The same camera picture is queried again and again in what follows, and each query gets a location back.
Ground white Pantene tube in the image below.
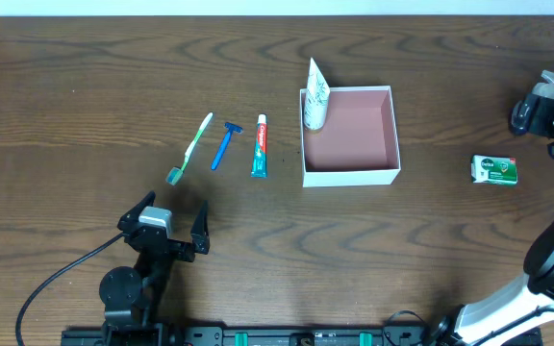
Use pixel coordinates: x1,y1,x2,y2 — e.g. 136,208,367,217
303,58,330,131

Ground green white toothbrush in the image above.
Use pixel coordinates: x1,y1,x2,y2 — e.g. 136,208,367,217
165,112,214,185

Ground blue disposable razor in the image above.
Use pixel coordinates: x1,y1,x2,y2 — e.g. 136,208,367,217
211,122,243,170

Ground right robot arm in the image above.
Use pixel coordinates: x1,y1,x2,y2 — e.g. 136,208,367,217
421,71,554,345

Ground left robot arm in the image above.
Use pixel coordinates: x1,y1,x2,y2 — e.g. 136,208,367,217
99,191,210,328

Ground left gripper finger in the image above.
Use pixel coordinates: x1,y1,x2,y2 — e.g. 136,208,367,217
190,201,210,255
117,191,156,232

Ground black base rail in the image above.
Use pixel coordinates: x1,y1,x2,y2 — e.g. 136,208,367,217
60,324,545,346

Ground green Dettol soap box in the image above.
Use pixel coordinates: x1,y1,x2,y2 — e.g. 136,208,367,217
470,155,518,185

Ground left black cable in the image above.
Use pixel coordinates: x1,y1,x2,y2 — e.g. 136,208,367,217
14,231,129,346

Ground blue pump soap bottle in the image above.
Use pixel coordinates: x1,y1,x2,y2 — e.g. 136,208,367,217
509,70,554,137

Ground Colgate toothpaste tube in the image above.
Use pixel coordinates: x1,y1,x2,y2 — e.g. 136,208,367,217
251,113,267,178

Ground white box pink inside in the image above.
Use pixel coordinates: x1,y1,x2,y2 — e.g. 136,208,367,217
300,86,401,187

